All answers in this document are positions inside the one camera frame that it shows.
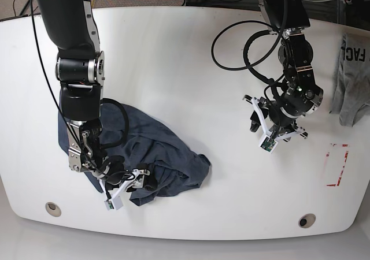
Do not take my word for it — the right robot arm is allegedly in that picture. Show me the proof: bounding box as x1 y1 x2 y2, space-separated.
37 0 157 192

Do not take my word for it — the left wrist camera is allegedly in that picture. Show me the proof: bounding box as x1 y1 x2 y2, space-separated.
259 135 278 154

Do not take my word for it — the black tripod stand leg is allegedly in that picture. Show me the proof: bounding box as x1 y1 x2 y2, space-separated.
18 0 34 16

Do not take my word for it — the left table cable grommet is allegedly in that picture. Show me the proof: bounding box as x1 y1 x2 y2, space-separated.
45 202 61 217

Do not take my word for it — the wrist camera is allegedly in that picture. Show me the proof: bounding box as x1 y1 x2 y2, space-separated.
259 135 278 154
104 196 123 210

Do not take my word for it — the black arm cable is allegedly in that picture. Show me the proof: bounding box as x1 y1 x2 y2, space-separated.
210 0 290 84
28 0 130 185

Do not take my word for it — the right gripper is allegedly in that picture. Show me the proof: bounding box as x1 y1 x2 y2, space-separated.
99 163 158 199

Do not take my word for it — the grey t-shirt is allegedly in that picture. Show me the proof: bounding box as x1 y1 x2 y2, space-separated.
330 33 369 127

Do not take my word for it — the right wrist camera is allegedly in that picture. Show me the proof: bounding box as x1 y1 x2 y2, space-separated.
104 196 123 210

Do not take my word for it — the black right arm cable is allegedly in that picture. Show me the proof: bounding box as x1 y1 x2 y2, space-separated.
28 0 130 185

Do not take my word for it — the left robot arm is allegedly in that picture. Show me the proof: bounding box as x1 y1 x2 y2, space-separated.
243 0 323 143

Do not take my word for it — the table cable grommet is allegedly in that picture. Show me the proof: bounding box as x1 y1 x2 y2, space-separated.
45 202 61 217
298 213 316 229

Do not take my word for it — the dark blue t-shirt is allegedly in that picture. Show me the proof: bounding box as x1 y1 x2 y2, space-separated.
58 99 211 206

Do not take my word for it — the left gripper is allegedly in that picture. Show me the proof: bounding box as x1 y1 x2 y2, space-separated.
243 95 308 140

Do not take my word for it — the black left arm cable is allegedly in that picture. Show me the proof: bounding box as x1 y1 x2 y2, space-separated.
210 0 290 84

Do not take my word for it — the red tape rectangle marking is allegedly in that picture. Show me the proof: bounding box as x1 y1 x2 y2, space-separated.
323 143 349 187

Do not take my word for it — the right table cable grommet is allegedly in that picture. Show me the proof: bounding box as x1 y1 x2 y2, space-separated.
298 213 316 229

